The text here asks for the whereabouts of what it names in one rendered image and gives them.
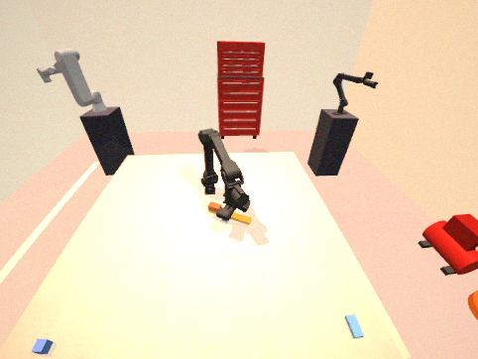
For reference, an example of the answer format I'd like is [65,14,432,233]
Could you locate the light blue flat bar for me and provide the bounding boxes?
[344,314,365,338]

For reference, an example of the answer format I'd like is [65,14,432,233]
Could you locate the small blue block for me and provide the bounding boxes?
[31,338,53,355]

